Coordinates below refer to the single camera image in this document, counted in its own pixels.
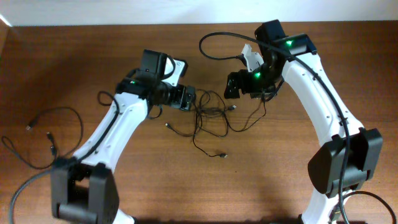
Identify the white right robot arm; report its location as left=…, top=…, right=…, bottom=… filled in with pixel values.
left=224, top=20, right=383, bottom=223

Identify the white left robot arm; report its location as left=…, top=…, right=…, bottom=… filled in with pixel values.
left=50, top=50, right=195, bottom=223

